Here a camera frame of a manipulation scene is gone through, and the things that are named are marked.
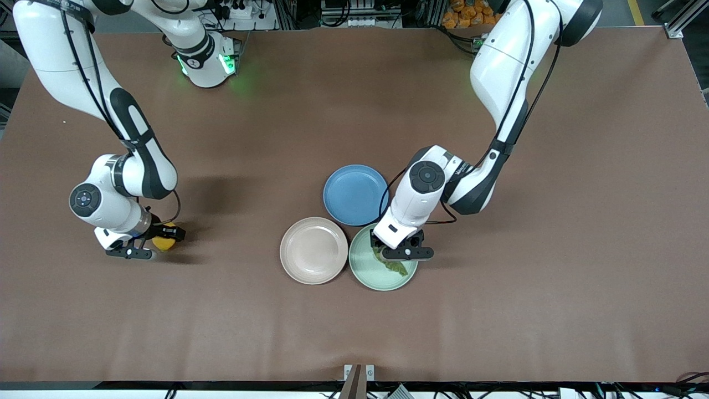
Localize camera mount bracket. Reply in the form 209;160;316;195
339;364;376;399

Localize green lettuce leaf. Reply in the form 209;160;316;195
372;245;412;277

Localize blue round plate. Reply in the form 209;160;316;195
323;164;389;227

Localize white power strip board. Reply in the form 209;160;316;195
213;0;278;31

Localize beige round plate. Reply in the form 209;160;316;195
280;217;349;285

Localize yellow lemon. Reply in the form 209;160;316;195
152;222;179;252

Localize pale green round plate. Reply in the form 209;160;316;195
348;222;419;291

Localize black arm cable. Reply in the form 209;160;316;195
379;0;563;225
55;6;182;225

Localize aluminium frame extrusion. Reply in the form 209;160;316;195
651;0;709;39

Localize black equipment rack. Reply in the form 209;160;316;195
320;0;402;17

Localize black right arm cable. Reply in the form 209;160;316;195
55;6;182;225

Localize orange fruit pile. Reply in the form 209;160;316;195
441;0;502;29

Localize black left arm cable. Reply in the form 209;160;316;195
379;0;563;225

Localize aluminium frame post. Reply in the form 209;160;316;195
419;0;448;28
274;0;302;31

